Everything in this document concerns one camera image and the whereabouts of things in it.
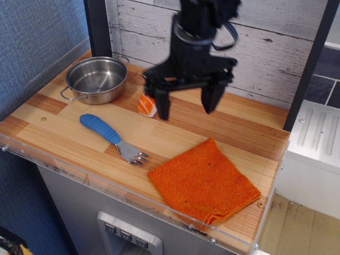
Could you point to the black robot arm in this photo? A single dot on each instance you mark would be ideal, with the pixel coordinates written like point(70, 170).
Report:
point(223, 10)

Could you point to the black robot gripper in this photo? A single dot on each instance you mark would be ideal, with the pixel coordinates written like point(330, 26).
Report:
point(190, 63)

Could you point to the orange knitted cloth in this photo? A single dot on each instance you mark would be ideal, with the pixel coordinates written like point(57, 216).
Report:
point(203, 185)

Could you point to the dark metal frame post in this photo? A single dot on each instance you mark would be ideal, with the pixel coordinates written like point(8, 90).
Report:
point(316, 49)
point(98, 29)

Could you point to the salmon nigiri sushi toy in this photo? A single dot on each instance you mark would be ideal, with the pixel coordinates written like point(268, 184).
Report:
point(146, 106)

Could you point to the small stainless steel pot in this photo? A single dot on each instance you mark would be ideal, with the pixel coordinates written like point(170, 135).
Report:
point(96, 80)

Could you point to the dark metal frame post right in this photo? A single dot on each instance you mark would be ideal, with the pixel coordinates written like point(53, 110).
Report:
point(316, 49)

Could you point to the grey cabinet with button panel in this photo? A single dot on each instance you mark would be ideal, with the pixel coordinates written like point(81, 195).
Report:
point(106, 220)

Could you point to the clear acrylic table guard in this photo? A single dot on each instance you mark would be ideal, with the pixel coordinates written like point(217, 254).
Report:
point(106, 183)

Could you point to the white grooved side unit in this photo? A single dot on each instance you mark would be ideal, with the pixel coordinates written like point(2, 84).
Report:
point(309, 174)

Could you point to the dark metal frame post left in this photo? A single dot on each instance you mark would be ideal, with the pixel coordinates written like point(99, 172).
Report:
point(98, 29)

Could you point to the blue handled metal fork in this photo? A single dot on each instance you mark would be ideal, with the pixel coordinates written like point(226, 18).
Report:
point(128, 152)

